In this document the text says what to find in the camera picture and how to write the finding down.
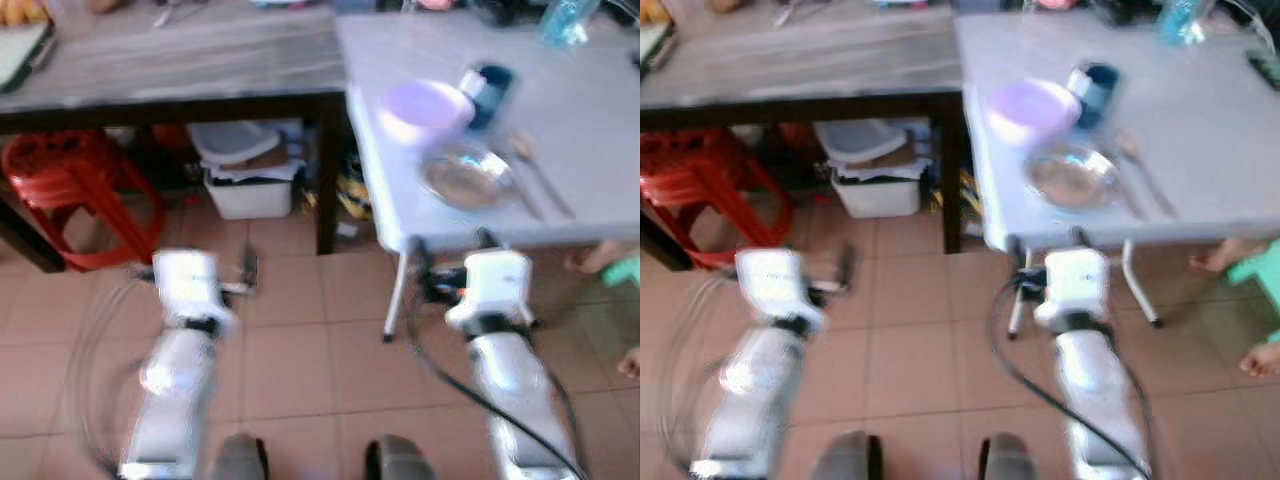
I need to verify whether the grey left robot leg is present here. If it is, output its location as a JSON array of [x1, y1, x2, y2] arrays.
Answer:
[[808, 431, 883, 480], [212, 434, 270, 480]]

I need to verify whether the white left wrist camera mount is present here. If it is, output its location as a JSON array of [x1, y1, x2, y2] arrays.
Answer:
[[734, 248, 827, 331], [150, 250, 238, 327]]

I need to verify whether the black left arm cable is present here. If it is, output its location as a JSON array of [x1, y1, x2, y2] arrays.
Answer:
[[66, 278, 151, 473]]

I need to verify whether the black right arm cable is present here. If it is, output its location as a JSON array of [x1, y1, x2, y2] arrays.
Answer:
[[404, 285, 589, 480], [990, 272, 1153, 480]]

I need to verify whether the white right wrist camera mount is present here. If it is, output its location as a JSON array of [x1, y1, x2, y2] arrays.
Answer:
[[1034, 247, 1114, 329], [446, 250, 535, 332]]

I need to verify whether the white folding table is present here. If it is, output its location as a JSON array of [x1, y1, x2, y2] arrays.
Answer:
[[335, 10, 641, 343], [955, 8, 1280, 341]]

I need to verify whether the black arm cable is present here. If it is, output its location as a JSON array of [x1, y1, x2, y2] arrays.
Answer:
[[66, 278, 151, 473], [404, 285, 589, 480], [990, 272, 1153, 480]]

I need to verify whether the dark blue cup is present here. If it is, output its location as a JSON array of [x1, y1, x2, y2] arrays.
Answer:
[[458, 62, 517, 132], [1064, 61, 1122, 132]]

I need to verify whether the yellow package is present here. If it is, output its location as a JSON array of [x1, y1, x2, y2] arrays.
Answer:
[[958, 168, 988, 218], [339, 168, 372, 223]]

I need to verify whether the grey robot leg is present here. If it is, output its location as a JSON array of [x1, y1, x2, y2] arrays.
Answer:
[[808, 431, 883, 480], [978, 431, 1043, 480], [212, 434, 270, 480], [364, 434, 438, 480]]

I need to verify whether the metal spoon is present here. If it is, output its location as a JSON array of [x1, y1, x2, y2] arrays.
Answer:
[[1114, 127, 1182, 220], [507, 129, 577, 220]]

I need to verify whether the thin metal utensil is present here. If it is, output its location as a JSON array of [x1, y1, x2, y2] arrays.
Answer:
[[1100, 163, 1148, 221], [494, 163, 547, 223]]

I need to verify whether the white plastic bin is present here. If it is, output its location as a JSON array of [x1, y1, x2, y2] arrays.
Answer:
[[188, 119, 307, 222], [813, 119, 927, 220]]

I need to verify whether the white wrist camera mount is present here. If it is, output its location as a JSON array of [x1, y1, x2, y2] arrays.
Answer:
[[734, 248, 827, 331], [1034, 247, 1114, 329], [446, 250, 535, 332], [150, 250, 238, 327]]

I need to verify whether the flat dark-edged tray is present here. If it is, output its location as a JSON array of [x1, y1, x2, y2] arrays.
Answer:
[[0, 24, 58, 97], [640, 20, 678, 77]]

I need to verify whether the round metal plate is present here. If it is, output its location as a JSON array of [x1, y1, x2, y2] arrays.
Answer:
[[1021, 141, 1124, 212], [417, 141, 519, 212]]

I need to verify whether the grey right robot leg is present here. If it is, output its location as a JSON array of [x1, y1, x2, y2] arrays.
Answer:
[[978, 431, 1043, 480], [364, 434, 438, 480]]

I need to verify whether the dark wooden table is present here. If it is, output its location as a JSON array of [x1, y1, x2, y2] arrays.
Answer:
[[640, 0, 969, 271], [0, 0, 351, 273]]

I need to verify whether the purple plastic bowl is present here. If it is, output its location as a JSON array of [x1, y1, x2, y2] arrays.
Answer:
[[377, 79, 477, 148], [987, 78, 1084, 147]]

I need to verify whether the red plastic stool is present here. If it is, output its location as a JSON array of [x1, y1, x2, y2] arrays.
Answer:
[[640, 126, 798, 271], [0, 128, 168, 273]]

